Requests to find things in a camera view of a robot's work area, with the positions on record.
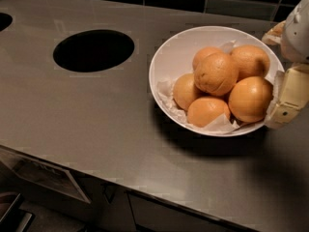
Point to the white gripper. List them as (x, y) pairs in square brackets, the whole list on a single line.
[(296, 36)]

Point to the orange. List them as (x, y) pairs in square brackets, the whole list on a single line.
[(250, 98), (205, 110), (251, 61), (217, 74), (202, 54), (185, 91)]

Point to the white ceramic bowl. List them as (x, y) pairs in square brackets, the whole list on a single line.
[(175, 55)]

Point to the grey cabinet drawer front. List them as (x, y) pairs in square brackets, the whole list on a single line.
[(151, 215)]

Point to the open slanted drawer panel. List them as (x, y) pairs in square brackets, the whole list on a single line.
[(43, 173)]

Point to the dark bin at bottom left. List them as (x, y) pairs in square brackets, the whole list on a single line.
[(12, 218)]

